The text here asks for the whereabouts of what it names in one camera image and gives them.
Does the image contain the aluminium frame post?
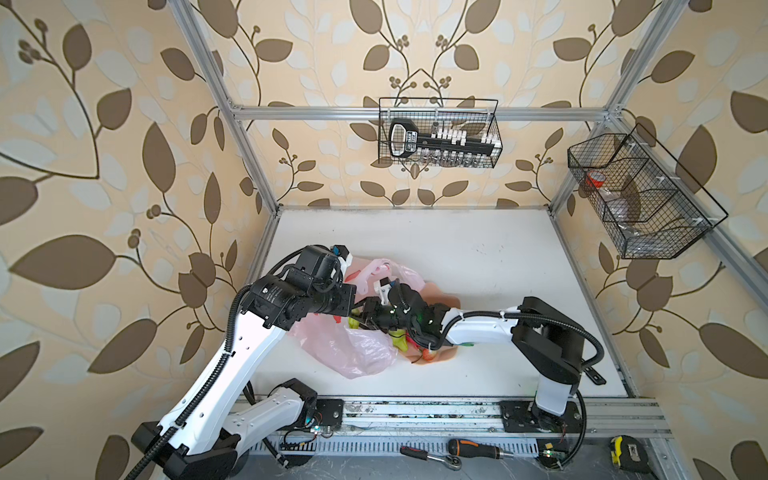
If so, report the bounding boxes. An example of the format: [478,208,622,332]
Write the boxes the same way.
[169,0,280,217]

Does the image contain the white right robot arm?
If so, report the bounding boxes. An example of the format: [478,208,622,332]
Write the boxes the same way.
[361,281,605,418]

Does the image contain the right wire basket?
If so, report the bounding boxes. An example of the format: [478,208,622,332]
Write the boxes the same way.
[567,123,728,260]

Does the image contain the yellow black tape measure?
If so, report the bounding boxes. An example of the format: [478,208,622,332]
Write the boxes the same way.
[609,435,651,474]

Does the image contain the red handled ratchet wrench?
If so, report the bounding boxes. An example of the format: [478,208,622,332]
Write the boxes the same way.
[399,446,462,471]

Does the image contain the back wire basket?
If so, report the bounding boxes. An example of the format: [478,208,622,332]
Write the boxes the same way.
[378,96,504,169]

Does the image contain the wire basket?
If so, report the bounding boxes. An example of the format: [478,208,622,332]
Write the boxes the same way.
[378,96,504,169]
[567,123,728,260]

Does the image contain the pink plastic bag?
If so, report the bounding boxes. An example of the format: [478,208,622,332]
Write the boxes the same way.
[289,258,426,379]

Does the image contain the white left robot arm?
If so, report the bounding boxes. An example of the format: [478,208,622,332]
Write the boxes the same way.
[127,245,361,479]

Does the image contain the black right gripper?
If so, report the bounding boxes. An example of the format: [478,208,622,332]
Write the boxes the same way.
[351,296,418,337]

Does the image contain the red green dragon fruit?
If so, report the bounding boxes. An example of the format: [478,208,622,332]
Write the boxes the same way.
[392,326,475,361]

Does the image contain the orange black screwdriver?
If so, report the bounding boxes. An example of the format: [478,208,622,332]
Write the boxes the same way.
[447,438,514,460]

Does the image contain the black socket set holder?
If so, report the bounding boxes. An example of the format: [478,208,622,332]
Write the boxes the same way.
[384,118,503,160]

